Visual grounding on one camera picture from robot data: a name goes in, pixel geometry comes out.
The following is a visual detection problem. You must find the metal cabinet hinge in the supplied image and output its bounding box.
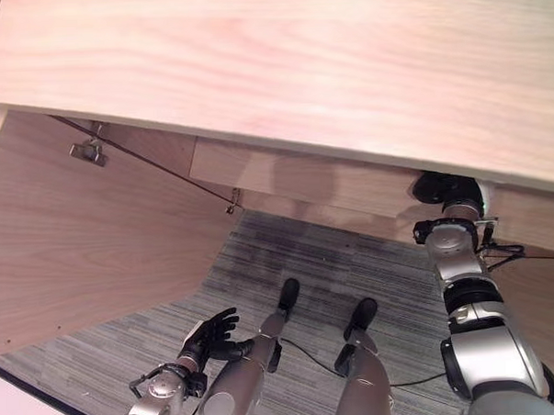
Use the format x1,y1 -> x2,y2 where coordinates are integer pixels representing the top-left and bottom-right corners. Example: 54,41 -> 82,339
68,135 -> 107,170

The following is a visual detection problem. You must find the white furniture top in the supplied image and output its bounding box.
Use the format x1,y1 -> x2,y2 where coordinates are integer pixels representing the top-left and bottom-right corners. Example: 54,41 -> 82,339
0,355 -> 110,415

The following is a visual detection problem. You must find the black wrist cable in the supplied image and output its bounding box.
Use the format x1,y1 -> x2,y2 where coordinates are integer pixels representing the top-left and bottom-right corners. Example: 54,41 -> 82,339
475,214 -> 528,273

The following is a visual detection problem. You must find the silver left robot leg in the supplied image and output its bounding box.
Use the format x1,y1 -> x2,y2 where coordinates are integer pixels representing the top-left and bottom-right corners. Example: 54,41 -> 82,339
187,277 -> 308,415

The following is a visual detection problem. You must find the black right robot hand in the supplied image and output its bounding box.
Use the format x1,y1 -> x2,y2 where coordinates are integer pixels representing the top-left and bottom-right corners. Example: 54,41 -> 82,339
410,168 -> 496,211

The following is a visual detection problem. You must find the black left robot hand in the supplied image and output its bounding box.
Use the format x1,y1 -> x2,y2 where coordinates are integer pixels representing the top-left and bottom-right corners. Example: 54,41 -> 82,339
179,307 -> 258,370

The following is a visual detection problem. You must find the small metal stay bracket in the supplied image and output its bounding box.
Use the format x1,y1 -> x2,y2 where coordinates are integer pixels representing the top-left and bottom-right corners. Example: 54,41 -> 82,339
224,187 -> 243,216

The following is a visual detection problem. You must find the light wood office cabinet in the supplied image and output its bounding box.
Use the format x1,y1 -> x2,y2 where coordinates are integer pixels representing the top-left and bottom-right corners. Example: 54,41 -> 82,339
0,87 -> 554,357

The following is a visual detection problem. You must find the silver right robot leg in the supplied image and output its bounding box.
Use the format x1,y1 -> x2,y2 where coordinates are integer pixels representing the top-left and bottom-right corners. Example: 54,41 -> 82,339
330,297 -> 398,415

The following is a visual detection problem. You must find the silver robot leg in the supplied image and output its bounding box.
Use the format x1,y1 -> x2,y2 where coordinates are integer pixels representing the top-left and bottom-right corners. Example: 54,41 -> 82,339
187,277 -> 308,415
330,297 -> 398,415

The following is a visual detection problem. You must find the black floor cable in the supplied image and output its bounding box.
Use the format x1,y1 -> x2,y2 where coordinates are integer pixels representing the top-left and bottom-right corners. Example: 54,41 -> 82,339
280,330 -> 451,393

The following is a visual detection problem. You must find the light wood cabinet door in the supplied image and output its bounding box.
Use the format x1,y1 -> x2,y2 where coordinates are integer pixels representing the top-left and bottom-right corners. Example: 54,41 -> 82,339
0,0 -> 554,221

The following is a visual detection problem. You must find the dark door stay rod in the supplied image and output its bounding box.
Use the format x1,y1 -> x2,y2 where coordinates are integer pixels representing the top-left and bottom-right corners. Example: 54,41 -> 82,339
47,105 -> 234,214

